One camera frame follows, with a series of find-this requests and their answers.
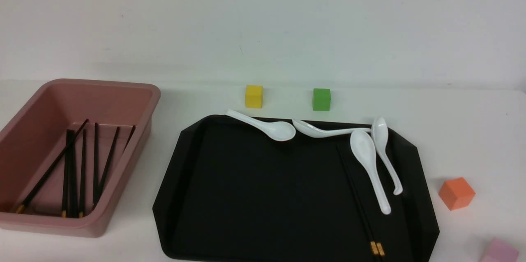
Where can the yellow cube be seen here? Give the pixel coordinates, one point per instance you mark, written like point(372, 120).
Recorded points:
point(254, 96)

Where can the white spoon far left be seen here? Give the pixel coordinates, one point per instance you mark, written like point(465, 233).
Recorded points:
point(278, 131)

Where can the white spoon middle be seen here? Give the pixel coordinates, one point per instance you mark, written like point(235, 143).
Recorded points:
point(314, 132)

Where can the green cube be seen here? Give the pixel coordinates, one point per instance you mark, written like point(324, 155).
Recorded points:
point(321, 99)

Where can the black plastic tray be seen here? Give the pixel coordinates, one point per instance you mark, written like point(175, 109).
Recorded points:
point(232, 194)

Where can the white spoon large front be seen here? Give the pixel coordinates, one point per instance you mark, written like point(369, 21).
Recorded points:
point(363, 149)

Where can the white spoon far right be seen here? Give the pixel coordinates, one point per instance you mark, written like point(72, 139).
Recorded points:
point(380, 135)

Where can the pink plastic bin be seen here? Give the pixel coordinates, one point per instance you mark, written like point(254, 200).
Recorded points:
point(35, 136)

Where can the orange cube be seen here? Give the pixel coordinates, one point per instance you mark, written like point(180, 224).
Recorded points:
point(456, 193)

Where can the black chopstick diagonal in bin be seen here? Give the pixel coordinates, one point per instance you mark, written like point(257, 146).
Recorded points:
point(28, 199)

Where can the pink cube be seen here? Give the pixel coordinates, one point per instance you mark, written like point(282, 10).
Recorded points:
point(499, 251)

